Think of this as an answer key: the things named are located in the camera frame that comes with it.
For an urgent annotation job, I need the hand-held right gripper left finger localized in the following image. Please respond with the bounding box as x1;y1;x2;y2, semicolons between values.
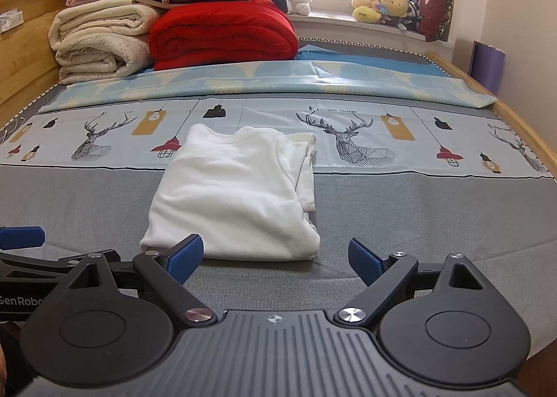
65;234;219;329

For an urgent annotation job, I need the deer print sheet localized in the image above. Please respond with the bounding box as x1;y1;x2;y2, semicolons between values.
0;94;553;175

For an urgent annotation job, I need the blue leaf print sheet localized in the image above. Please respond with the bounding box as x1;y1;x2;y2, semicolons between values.
38;60;499;115

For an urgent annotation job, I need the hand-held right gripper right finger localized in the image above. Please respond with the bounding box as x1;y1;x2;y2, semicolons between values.
333;237;487;329

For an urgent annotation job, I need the windowsill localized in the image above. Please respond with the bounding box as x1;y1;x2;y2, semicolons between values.
287;9;453;54

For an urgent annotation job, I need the red folded blanket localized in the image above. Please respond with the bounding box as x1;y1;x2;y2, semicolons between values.
148;0;300;72

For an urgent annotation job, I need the yellow and pink plush toy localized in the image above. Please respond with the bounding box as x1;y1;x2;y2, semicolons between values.
352;0;384;24

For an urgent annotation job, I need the cream fluffy folded blanket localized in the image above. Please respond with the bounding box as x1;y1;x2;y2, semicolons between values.
54;33;156;85

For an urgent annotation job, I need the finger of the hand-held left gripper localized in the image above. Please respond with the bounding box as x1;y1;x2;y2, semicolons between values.
0;226;46;250
0;249;121;283

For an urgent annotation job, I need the plain blue sheet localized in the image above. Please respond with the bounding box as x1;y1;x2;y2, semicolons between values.
296;44;449;76

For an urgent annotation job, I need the wooden bed frame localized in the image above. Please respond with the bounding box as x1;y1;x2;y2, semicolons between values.
0;0;557;397

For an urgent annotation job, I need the dark red cushion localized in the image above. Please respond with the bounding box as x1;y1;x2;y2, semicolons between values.
418;0;454;43

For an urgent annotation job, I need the black and white plush toy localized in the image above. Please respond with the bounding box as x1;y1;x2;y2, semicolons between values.
398;1;421;30

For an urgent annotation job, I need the white long-sleeved shirt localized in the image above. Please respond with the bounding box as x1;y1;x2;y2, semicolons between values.
139;123;322;262

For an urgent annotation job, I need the cream smooth folded blanket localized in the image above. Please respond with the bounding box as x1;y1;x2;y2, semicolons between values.
50;3;165;50

